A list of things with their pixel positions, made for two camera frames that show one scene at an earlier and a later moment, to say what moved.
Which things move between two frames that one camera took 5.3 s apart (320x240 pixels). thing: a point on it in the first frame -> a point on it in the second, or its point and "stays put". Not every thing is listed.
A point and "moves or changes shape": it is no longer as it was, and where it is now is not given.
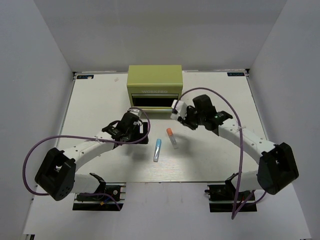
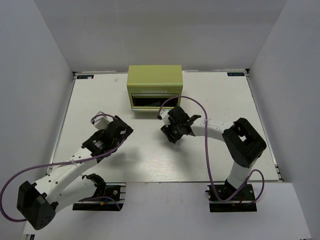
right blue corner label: x=235 y=74 stays put
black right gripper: x=187 y=123 -> x=172 y=137
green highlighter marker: x=174 y=116 moves or changes shape
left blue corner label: x=85 y=77 stays put
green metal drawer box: x=152 y=88 stays put
